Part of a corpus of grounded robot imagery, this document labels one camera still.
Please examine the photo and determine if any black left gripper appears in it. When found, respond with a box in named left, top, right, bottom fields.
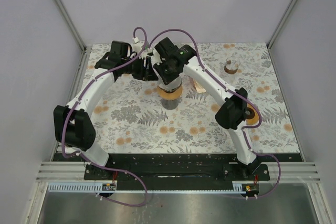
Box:
left=122, top=55, right=159, bottom=81

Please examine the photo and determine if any clear glass dripper cone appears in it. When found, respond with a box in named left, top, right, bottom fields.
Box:
left=158, top=77, right=182, bottom=92

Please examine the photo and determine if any wooden dripper collar ring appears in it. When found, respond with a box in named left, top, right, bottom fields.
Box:
left=157, top=85, right=183, bottom=101

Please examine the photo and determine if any beige filter stack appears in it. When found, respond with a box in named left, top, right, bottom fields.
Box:
left=191, top=79, right=206, bottom=93

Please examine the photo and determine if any small glass cup brown base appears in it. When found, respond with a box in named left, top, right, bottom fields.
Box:
left=224, top=57, right=240, bottom=74

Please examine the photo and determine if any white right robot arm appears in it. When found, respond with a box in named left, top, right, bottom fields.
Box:
left=153, top=38, right=258, bottom=180

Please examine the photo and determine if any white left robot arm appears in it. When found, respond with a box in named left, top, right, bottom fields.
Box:
left=53, top=38, right=157, bottom=179

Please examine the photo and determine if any glass coffee carafe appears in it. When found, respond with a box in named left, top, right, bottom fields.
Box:
left=162, top=99, right=179, bottom=110

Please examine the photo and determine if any floral patterned tablecloth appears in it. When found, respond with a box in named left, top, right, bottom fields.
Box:
left=56, top=42, right=300, bottom=154

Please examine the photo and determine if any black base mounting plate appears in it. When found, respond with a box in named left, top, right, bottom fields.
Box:
left=52, top=152, right=271, bottom=191

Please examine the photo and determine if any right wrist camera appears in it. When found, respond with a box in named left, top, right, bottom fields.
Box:
left=146, top=48, right=160, bottom=60

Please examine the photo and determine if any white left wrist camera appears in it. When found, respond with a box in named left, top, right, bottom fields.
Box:
left=131, top=37, right=148, bottom=58

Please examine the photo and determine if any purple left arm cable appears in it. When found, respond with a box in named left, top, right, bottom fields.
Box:
left=60, top=27, right=152, bottom=206

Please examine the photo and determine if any aluminium frame rail left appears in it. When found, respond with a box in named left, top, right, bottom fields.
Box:
left=39, top=0, right=87, bottom=51

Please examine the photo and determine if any aluminium frame rail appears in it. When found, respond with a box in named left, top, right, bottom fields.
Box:
left=39, top=0, right=87, bottom=51
left=266, top=0, right=299, bottom=50

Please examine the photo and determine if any white slotted cable duct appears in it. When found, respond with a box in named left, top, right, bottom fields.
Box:
left=48, top=182, right=117, bottom=193

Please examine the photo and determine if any aluminium frame rail right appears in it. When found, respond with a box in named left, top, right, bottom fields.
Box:
left=266, top=0, right=299, bottom=50

